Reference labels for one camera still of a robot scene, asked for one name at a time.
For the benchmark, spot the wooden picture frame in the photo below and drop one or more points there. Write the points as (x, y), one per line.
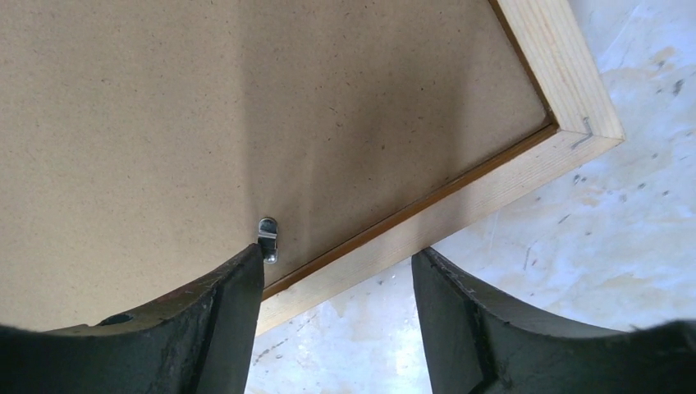
(583, 125)

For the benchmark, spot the metal retaining clip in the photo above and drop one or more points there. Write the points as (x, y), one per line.
(267, 239)

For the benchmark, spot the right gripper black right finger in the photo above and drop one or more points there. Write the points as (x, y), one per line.
(479, 339)

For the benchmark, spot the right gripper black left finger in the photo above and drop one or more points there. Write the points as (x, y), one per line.
(197, 338)

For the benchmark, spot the brown cardboard backing board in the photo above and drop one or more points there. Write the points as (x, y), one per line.
(142, 141)

